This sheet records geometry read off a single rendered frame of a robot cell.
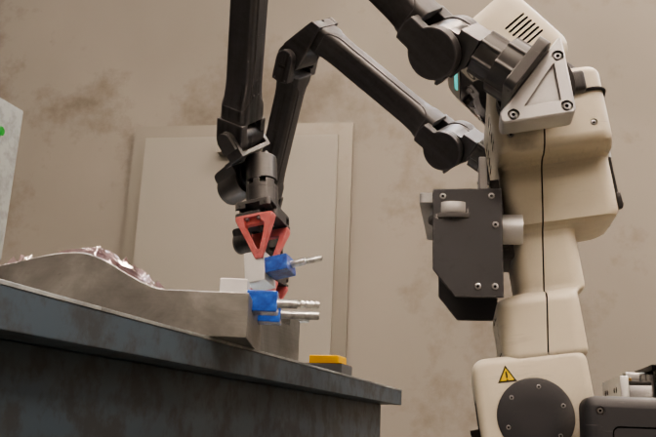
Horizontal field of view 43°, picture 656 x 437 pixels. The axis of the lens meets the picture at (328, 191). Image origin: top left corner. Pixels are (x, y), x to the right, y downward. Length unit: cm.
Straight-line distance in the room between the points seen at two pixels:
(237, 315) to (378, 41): 339
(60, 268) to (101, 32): 376
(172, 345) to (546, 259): 59
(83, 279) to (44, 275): 5
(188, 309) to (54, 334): 31
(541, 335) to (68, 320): 69
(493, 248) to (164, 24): 362
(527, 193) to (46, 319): 78
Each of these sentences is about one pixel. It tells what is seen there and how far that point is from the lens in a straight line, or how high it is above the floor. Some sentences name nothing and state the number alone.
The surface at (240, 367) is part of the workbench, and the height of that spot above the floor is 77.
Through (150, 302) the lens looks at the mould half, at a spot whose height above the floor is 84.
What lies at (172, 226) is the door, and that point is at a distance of 417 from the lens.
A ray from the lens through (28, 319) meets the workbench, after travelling 72.
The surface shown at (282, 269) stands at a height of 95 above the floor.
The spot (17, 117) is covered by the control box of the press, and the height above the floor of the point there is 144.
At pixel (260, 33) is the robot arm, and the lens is 142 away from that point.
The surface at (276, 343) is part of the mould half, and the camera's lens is 145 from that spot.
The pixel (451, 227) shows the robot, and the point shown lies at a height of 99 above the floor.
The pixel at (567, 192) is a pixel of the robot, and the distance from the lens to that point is 129.
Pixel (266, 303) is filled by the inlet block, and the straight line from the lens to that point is 109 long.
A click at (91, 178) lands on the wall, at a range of 446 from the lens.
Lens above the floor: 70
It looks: 16 degrees up
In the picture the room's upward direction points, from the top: 2 degrees clockwise
